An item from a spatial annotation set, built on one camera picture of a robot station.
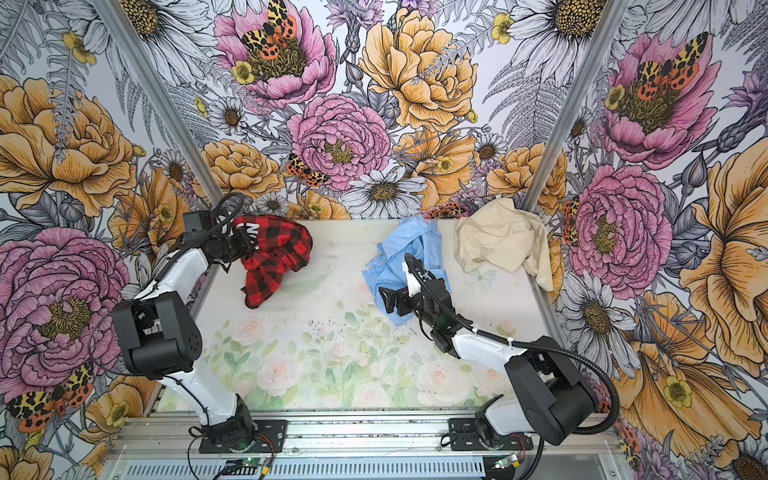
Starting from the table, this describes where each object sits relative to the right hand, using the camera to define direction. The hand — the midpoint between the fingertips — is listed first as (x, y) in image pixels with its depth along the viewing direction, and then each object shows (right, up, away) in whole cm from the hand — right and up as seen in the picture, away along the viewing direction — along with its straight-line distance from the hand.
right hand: (393, 292), depth 86 cm
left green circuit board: (-33, -37, -15) cm, 52 cm away
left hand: (-42, +13, +6) cm, 44 cm away
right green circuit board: (+26, -38, -15) cm, 48 cm away
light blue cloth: (+8, +16, +16) cm, 24 cm away
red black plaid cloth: (-35, +13, +10) cm, 39 cm away
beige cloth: (+38, +18, +22) cm, 47 cm away
